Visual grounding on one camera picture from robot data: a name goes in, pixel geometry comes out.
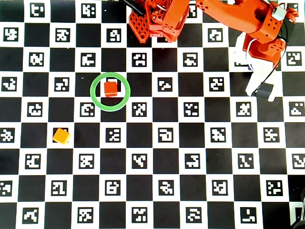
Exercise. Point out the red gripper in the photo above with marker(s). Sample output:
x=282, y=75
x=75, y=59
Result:
x=260, y=82

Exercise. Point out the red cube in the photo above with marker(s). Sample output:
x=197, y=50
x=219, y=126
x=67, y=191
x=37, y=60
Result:
x=110, y=87

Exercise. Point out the orange cube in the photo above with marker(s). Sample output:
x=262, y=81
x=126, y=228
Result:
x=61, y=136

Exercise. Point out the red 3D-printed robot arm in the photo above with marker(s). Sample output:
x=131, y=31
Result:
x=226, y=16

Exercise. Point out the checkerboard marker mat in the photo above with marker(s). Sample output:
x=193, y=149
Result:
x=33, y=138

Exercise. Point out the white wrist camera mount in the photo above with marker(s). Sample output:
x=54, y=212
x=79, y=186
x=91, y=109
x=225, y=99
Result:
x=256, y=78

